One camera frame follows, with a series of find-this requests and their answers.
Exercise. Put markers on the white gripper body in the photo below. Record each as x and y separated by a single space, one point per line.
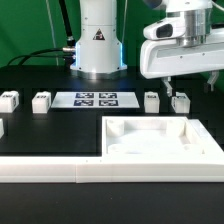
167 58

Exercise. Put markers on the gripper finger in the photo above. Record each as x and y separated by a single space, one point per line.
213 77
169 89

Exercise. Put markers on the white square table top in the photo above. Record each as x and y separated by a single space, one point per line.
151 136

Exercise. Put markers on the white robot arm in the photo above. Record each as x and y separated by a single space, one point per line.
182 43

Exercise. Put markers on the white base marker plate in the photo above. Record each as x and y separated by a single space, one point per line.
95 100

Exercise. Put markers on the white L-shaped obstacle fence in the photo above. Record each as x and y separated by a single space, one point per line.
105 168

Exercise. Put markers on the white block left edge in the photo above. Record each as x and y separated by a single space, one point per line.
1 128

